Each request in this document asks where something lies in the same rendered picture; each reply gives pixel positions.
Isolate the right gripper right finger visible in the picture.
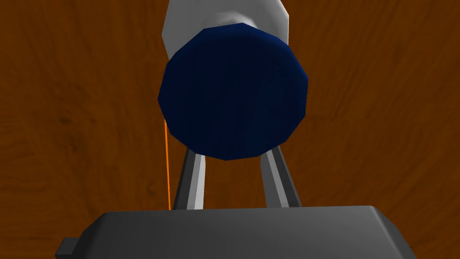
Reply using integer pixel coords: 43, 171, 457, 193
260, 145, 302, 209

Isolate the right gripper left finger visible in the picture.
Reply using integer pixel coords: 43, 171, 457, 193
172, 147, 207, 211

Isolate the blue and grey door knob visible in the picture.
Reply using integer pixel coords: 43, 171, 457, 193
157, 0, 309, 161

